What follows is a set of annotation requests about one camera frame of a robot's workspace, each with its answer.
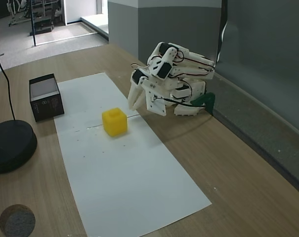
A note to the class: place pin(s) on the yellow foam cube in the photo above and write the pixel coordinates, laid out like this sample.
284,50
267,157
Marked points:
114,122

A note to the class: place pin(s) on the dark brown open box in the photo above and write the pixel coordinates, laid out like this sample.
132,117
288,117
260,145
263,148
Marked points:
48,106

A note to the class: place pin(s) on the white paper sheet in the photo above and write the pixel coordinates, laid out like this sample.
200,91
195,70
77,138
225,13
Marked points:
90,98
129,177

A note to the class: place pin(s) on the green table clamp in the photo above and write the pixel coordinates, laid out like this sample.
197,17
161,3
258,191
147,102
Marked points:
206,100

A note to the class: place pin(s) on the black equipment case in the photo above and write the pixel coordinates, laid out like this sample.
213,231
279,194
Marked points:
43,26

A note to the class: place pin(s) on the black vertical pole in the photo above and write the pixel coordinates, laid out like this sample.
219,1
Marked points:
33,24

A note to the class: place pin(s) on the black round stand base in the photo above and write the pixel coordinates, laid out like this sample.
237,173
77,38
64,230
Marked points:
13,145

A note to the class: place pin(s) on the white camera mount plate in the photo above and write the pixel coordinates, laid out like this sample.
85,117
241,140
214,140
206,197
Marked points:
156,105

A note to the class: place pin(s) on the white metal frame equipment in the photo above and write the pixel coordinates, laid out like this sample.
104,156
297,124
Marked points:
14,14

